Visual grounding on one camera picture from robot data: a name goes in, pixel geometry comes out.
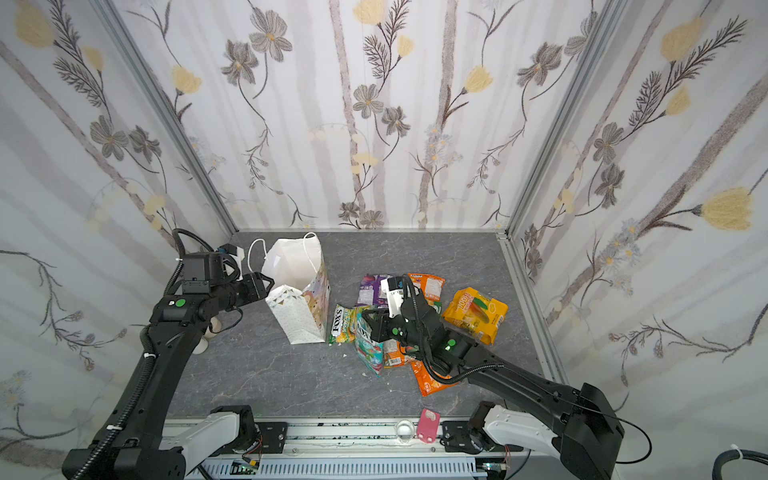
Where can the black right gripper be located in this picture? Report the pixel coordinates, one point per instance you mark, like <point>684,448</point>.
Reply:
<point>384,325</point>

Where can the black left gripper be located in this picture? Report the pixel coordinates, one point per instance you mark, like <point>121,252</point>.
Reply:
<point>256,285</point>

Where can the teal Fox's fruits candy bag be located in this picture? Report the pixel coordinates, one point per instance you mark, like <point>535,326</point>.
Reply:
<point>368,350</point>

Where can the green Fox's mango tea bag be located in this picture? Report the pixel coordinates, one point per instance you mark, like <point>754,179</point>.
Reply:
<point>342,327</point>

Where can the white paper gift bag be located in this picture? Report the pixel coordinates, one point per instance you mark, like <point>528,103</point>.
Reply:
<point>299,300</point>

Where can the orange chips packet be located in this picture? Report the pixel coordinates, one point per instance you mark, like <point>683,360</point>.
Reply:
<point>427,385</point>

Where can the orange Savoria snack packet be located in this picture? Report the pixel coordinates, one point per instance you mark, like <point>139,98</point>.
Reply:
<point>394,355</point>

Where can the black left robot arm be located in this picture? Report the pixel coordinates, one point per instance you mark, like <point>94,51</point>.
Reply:
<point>128,446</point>

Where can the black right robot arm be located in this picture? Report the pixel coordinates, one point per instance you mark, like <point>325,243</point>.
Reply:
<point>579,425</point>

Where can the purple Fox's berries candy bag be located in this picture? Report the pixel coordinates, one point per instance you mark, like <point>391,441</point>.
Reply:
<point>370,293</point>

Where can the small orange snack packet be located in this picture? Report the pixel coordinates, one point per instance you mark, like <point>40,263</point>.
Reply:
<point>430,285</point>

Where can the yellow snack box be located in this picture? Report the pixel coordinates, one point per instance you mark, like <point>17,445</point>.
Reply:
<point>479,315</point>

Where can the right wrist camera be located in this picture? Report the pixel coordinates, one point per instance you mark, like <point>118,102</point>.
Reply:
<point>392,289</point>

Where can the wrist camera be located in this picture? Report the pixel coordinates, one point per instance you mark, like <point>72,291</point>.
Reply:
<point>392,289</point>
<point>217,267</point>

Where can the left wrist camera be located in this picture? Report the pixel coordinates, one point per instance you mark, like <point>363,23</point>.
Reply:
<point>217,267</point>

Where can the white round knob on rail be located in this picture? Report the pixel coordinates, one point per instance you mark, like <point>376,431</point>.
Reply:
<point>405,431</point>

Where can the pink tag on rail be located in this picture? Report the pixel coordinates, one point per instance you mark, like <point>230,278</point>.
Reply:
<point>428,426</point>

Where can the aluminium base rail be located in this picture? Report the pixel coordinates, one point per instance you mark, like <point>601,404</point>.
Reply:
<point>321,448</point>

